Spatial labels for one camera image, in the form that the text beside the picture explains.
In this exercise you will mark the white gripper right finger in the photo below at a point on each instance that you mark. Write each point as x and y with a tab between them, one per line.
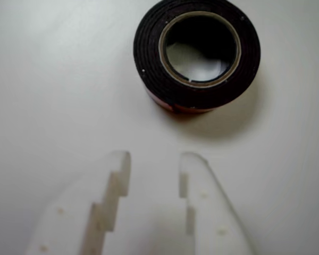
210	212

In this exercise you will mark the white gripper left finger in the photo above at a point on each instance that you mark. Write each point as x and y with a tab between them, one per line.
69	217

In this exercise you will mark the red tape roll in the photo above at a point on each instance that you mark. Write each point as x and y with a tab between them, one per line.
149	47

